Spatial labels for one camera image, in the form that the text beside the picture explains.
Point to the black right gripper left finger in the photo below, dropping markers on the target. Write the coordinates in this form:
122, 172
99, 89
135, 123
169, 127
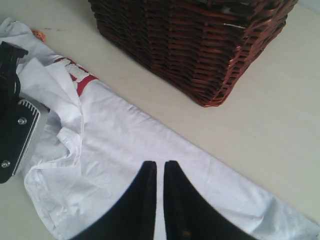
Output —
133, 216

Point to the white t-shirt with red lettering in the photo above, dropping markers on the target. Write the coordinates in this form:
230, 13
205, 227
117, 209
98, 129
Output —
95, 142

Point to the dark red wicker basket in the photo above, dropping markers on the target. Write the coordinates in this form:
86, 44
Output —
201, 47

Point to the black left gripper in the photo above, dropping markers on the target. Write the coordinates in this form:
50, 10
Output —
10, 85

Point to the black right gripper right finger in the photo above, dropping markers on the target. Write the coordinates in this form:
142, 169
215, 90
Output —
188, 216

